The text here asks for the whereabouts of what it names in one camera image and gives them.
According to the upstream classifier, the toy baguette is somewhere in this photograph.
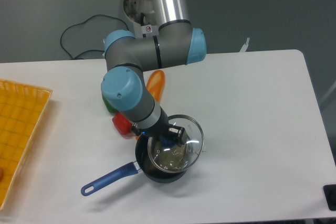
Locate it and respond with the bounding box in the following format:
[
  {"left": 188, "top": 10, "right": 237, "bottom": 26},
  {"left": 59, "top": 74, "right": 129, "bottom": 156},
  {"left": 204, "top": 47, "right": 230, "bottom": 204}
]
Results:
[{"left": 146, "top": 70, "right": 165, "bottom": 103}]

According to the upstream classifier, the wrapped bread slice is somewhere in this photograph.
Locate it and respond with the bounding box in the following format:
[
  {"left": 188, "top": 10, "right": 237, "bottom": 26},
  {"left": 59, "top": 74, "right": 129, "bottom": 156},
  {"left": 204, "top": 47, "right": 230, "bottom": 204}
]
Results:
[{"left": 149, "top": 140, "right": 207, "bottom": 174}]

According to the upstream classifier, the black cable on floor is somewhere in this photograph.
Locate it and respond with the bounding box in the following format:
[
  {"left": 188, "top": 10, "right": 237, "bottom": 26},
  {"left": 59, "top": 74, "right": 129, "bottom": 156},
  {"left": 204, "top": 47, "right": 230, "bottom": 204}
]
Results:
[{"left": 60, "top": 14, "right": 130, "bottom": 60}]

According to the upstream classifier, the glass pot lid blue knob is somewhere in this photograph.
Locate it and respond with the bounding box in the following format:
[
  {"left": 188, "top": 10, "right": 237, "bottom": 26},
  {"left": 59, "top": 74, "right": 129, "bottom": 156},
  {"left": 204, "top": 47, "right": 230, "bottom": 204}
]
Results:
[{"left": 148, "top": 114, "right": 204, "bottom": 174}]

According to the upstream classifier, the dark pot blue handle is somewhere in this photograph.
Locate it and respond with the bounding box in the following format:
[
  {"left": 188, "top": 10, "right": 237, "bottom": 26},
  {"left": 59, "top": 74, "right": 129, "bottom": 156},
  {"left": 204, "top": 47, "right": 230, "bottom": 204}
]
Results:
[{"left": 80, "top": 134, "right": 195, "bottom": 197}]

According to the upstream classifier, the red toy bell pepper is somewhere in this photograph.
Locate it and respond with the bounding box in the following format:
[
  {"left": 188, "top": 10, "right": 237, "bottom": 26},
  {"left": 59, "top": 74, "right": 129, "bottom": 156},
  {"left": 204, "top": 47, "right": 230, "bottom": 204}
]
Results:
[{"left": 112, "top": 112, "right": 132, "bottom": 135}]

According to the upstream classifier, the yellow plastic basket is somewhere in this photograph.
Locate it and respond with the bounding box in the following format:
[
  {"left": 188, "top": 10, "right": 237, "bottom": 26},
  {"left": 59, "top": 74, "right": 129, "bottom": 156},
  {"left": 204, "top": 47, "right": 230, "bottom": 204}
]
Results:
[{"left": 1, "top": 79, "right": 53, "bottom": 210}]

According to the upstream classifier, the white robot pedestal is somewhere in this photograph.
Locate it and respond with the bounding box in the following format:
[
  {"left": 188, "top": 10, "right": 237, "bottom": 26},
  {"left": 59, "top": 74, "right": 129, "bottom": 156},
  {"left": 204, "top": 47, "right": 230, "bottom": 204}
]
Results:
[{"left": 102, "top": 0, "right": 250, "bottom": 59}]

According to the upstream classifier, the green toy bell pepper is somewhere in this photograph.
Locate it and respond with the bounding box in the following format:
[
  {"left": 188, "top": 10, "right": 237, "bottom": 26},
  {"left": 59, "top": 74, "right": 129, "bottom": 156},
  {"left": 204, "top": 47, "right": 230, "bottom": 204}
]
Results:
[{"left": 102, "top": 96, "right": 118, "bottom": 113}]

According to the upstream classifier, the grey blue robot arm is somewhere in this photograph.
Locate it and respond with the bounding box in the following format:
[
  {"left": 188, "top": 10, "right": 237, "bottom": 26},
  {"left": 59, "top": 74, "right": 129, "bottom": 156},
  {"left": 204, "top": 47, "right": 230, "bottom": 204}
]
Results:
[{"left": 101, "top": 0, "right": 206, "bottom": 146}]

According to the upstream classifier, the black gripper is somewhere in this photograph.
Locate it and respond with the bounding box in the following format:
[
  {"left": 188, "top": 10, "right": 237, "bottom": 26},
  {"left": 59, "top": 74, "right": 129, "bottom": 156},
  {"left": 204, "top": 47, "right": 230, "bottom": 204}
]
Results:
[{"left": 131, "top": 110, "right": 186, "bottom": 147}]

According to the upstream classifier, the black object table corner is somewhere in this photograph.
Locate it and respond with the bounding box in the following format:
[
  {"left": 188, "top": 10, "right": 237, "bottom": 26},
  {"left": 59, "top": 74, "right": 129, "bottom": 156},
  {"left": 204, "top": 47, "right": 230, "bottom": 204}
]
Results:
[{"left": 323, "top": 184, "right": 336, "bottom": 211}]

